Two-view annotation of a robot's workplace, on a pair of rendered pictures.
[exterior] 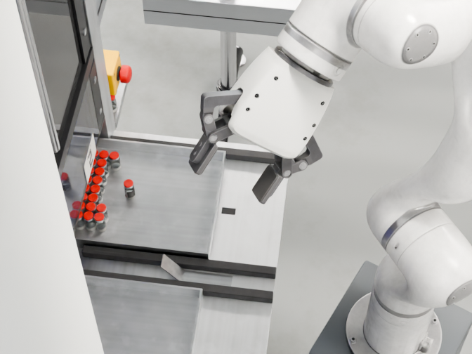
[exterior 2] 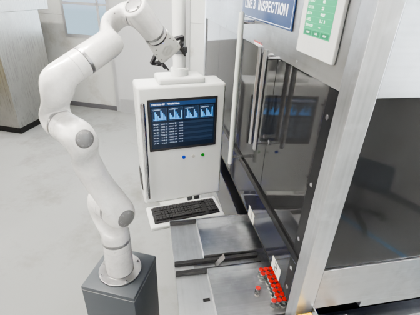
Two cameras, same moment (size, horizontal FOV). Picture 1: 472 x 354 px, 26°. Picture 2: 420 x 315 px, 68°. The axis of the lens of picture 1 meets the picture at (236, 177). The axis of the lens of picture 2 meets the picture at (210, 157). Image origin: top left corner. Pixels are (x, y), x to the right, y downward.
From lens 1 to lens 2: 2.10 m
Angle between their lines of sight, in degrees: 94
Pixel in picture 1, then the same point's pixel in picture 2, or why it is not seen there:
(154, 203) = (243, 294)
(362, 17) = not seen: hidden behind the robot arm
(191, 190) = (229, 305)
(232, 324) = (188, 254)
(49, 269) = not seen: outside the picture
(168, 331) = (212, 245)
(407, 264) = not seen: hidden behind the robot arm
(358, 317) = (135, 269)
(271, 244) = (180, 289)
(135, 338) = (223, 241)
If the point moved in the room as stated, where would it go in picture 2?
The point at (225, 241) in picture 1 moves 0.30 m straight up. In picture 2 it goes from (202, 284) to (205, 232)
